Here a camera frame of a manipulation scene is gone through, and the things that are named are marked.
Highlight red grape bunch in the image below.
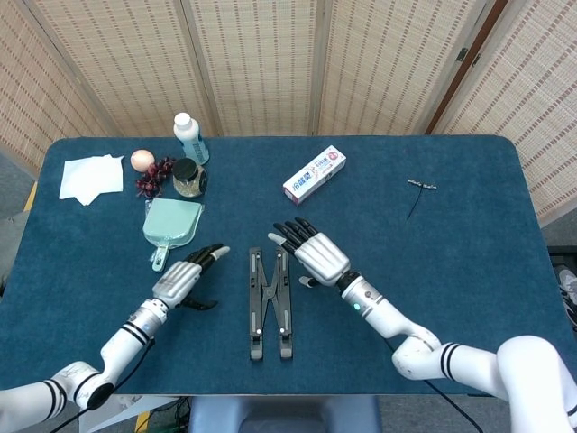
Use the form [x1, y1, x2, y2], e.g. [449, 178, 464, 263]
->
[134, 156, 178, 198]

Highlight white paper napkins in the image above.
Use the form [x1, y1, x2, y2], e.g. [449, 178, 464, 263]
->
[58, 153, 125, 207]

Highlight peach-coloured egg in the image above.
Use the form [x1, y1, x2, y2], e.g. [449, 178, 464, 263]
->
[130, 148, 157, 172]

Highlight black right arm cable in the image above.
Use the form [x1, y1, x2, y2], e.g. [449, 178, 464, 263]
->
[382, 337, 486, 433]

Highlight white bottle blue label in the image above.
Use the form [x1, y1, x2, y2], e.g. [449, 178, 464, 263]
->
[172, 112, 211, 166]

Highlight white toothpaste box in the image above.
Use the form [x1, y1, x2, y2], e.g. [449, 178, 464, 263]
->
[282, 144, 348, 207]

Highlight gray sneaker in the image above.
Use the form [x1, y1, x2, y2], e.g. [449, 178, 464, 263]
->
[558, 265, 577, 337]

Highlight bamboo folding screen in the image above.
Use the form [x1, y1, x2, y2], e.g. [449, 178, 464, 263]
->
[0, 0, 577, 226]

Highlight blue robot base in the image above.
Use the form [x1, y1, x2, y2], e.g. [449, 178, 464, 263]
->
[187, 395, 383, 433]

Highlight mint green bagged dustpan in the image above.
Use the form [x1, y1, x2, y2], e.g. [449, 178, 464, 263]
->
[142, 198, 205, 272]

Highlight blue table cloth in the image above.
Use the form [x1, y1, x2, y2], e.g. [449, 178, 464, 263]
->
[0, 134, 577, 398]

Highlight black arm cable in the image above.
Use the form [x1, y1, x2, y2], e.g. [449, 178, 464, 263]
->
[49, 340, 157, 433]
[382, 337, 486, 433]

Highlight white sheet under table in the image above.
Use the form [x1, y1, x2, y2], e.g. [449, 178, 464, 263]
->
[78, 395, 181, 433]

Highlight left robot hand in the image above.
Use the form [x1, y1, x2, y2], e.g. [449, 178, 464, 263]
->
[151, 243, 231, 312]

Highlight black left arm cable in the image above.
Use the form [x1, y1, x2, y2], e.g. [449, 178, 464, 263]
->
[49, 340, 157, 433]

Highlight glass jar black lid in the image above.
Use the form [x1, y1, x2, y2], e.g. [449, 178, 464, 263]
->
[171, 157, 209, 198]

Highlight metal corkscrew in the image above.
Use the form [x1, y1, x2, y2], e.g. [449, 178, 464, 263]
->
[405, 178, 438, 221]

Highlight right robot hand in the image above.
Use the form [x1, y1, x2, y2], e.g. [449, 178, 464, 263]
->
[267, 216, 352, 290]

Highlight black folding stand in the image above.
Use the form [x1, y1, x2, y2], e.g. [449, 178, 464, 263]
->
[247, 246, 294, 362]

